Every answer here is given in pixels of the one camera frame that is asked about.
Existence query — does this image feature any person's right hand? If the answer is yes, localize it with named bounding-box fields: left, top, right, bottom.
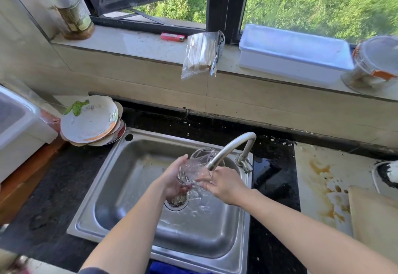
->
left=195, top=166, right=253, bottom=208

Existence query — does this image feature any person's left hand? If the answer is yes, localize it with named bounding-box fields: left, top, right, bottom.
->
left=157, top=154, right=191, bottom=201

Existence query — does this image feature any clear glass cup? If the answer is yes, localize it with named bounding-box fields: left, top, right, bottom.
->
left=177, top=148, right=219, bottom=188

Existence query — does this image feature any person's right forearm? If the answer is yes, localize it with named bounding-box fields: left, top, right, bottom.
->
left=239, top=188, right=398, bottom=274

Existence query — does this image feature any person's left forearm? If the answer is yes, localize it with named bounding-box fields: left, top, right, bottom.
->
left=79, top=180, right=169, bottom=274

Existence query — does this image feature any steel sink drain strainer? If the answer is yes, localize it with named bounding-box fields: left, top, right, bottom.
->
left=164, top=190, right=190, bottom=212

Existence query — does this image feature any curved steel faucet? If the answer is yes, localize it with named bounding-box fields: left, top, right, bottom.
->
left=206, top=132, right=257, bottom=174

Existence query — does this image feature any stainless steel sink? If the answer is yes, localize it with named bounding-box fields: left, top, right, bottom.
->
left=67, top=127, right=254, bottom=274

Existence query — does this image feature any white plate with red rim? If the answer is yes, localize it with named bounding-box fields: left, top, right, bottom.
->
left=69, top=118, right=127, bottom=147

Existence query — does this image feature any blue cloth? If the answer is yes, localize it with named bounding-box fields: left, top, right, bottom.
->
left=149, top=260, right=212, bottom=274

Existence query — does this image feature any clear bag of wooden sticks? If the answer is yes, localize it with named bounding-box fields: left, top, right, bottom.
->
left=181, top=31, right=220, bottom=81

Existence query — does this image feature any stained white stove top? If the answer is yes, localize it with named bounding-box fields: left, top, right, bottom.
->
left=294, top=142, right=390, bottom=238

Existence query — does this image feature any green vegetable leaf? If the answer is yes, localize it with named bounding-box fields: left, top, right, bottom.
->
left=63, top=99, right=90, bottom=117

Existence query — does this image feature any red lighter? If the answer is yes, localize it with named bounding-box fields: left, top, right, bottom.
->
left=160, top=32, right=186, bottom=42

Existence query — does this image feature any white plastic tub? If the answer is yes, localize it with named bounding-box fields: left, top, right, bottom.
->
left=238, top=23, right=355, bottom=88

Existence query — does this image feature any orange wooden board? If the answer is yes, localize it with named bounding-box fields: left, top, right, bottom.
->
left=0, top=136, right=68, bottom=225

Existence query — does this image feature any white plastic box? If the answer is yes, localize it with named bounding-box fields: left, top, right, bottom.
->
left=0, top=85, right=59, bottom=185

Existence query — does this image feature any beige cutting board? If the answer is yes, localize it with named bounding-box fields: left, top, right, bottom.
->
left=347, top=185, right=398, bottom=266

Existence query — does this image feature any black pan with white rim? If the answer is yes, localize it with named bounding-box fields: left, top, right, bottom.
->
left=372, top=160, right=398, bottom=194

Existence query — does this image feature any spice jar with red lid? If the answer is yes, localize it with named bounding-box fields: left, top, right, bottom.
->
left=31, top=0, right=95, bottom=41

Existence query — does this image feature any clear container with orange label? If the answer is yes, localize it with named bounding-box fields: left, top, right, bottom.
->
left=341, top=35, right=398, bottom=96

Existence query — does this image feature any black window frame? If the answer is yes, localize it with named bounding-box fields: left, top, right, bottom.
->
left=70, top=0, right=253, bottom=45

